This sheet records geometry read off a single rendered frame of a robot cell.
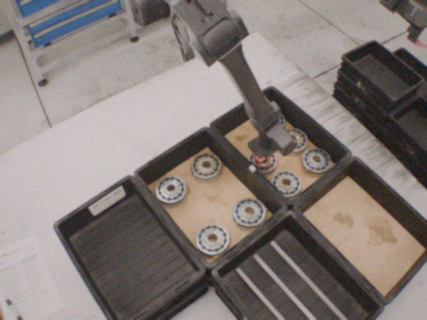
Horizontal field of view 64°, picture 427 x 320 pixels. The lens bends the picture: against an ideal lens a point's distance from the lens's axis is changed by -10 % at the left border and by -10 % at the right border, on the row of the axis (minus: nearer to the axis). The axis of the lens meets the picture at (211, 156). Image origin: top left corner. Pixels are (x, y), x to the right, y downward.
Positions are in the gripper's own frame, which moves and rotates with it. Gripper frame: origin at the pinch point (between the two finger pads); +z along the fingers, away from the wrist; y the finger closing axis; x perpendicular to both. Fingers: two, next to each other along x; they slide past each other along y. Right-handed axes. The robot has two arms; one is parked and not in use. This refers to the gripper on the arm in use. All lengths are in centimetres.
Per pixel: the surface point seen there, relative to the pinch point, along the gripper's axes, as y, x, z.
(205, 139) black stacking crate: -11.1, 17.4, 0.4
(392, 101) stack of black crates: 90, -1, 28
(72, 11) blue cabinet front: -7, 194, 48
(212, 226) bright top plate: -27.5, -9.8, 1.4
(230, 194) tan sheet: -15.4, -3.1, 4.5
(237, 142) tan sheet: -1.0, 12.1, 4.9
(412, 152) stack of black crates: 89, -25, 45
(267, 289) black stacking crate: -25.7, -34.8, 3.2
